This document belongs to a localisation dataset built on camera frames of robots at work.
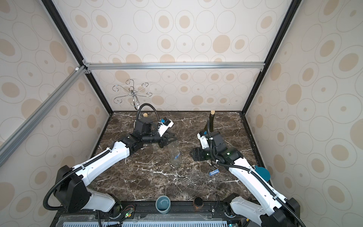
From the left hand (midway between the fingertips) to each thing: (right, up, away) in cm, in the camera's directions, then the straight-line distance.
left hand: (178, 136), depth 74 cm
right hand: (+12, -8, +3) cm, 15 cm away
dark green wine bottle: (+18, +10, +3) cm, 21 cm away
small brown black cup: (+10, -32, -6) cm, 34 cm away
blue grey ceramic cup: (-9, -37, +2) cm, 38 cm away
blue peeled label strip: (+22, -23, +14) cm, 35 cm away
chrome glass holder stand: (-29, +27, +14) cm, 42 cm away
